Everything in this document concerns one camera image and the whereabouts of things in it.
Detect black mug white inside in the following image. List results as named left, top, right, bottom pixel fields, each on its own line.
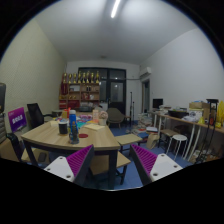
left=58, top=119, right=69, bottom=135

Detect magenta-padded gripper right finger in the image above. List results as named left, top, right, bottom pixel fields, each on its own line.
left=129, top=143, right=184, bottom=186

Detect white wall air conditioner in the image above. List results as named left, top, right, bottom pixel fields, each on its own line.
left=139, top=67, right=153, bottom=79

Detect black microphone stand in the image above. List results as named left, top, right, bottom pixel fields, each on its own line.
left=128, top=91, right=136, bottom=131

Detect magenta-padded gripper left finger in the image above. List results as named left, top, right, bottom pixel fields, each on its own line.
left=43, top=144, right=96, bottom=187

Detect white round stool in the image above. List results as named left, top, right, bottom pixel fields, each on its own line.
left=165, top=133, right=188, bottom=158

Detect black-framed glass door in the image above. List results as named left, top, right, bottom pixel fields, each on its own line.
left=78, top=67, right=127, bottom=114

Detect ceiling tube light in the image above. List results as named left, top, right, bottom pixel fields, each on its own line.
left=110, top=0, right=122, bottom=19

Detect grey green armchair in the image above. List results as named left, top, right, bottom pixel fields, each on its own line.
left=106, top=107, right=126, bottom=129

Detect pink flowers in white pot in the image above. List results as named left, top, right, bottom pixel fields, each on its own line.
left=98, top=110, right=109, bottom=126

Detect pale yellow notebook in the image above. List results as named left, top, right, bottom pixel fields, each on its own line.
left=83, top=123, right=106, bottom=132

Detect blue drink bottle white cap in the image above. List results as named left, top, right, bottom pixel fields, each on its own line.
left=68, top=109, right=80, bottom=145

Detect light wooden bench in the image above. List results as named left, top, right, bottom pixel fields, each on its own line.
left=114, top=133, right=144, bottom=148

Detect black office chair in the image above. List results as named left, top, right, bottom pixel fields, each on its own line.
left=26, top=102, right=54, bottom=129

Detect cluttered wooden side desk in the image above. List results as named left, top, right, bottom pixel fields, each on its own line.
left=148, top=108, right=224, bottom=162

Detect wooden shelf unit with trophies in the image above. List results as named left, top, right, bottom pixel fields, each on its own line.
left=58, top=70, right=101, bottom=111

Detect black computer monitor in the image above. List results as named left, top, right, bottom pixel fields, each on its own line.
left=152, top=98, right=164, bottom=109

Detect yellow gift box red ribbon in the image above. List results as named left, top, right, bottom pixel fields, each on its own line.
left=61, top=109, right=71, bottom=120

